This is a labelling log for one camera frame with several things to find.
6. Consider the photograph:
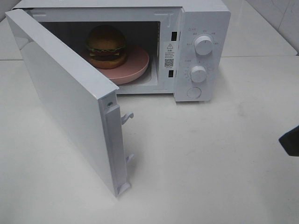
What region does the white microwave knob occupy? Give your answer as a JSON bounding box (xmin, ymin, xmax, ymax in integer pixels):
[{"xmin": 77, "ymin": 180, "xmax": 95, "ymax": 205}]
[
  {"xmin": 193, "ymin": 34, "xmax": 213, "ymax": 56},
  {"xmin": 190, "ymin": 66, "xmax": 207, "ymax": 83}
]

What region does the lower white microwave knob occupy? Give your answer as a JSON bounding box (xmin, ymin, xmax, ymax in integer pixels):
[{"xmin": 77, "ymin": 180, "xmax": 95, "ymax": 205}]
[{"xmin": 190, "ymin": 66, "xmax": 207, "ymax": 83}]

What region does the upper white microwave knob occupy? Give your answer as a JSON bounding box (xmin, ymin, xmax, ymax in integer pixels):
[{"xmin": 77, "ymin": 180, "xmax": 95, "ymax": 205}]
[{"xmin": 193, "ymin": 34, "xmax": 213, "ymax": 56}]

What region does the white microwave door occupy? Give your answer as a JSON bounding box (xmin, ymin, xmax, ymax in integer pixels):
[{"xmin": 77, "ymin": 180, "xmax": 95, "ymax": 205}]
[{"xmin": 6, "ymin": 9, "xmax": 134, "ymax": 196}]

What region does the pink round plate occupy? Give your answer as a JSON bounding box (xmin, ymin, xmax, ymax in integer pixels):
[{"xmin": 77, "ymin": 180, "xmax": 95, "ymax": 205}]
[{"xmin": 97, "ymin": 45, "xmax": 150, "ymax": 85}]

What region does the round white door button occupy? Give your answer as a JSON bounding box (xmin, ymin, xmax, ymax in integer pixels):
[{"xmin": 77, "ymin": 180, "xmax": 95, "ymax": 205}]
[{"xmin": 187, "ymin": 87, "xmax": 201, "ymax": 98}]

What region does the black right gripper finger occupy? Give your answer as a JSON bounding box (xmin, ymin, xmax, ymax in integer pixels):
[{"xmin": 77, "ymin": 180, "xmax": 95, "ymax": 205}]
[{"xmin": 279, "ymin": 126, "xmax": 299, "ymax": 157}]

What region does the toy burger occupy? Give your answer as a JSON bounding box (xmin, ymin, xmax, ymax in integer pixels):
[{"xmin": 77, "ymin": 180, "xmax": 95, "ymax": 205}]
[{"xmin": 86, "ymin": 25, "xmax": 127, "ymax": 69}]

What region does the white microwave oven body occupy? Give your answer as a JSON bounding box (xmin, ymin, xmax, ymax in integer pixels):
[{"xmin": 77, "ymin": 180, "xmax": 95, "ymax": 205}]
[{"xmin": 11, "ymin": 0, "xmax": 231, "ymax": 102}]

